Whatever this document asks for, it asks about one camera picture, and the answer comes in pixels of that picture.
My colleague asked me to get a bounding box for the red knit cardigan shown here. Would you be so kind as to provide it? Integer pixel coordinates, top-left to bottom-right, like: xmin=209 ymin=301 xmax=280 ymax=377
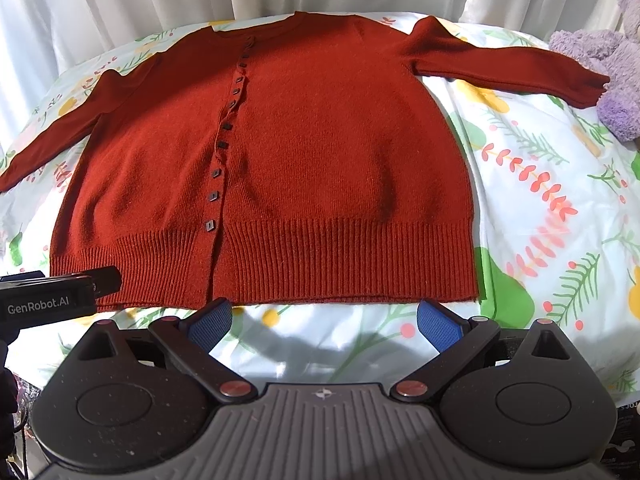
xmin=1 ymin=13 xmax=606 ymax=310

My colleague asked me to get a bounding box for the purple plush toy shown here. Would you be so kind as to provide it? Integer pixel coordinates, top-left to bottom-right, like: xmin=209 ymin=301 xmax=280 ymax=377
xmin=549 ymin=0 xmax=640 ymax=145

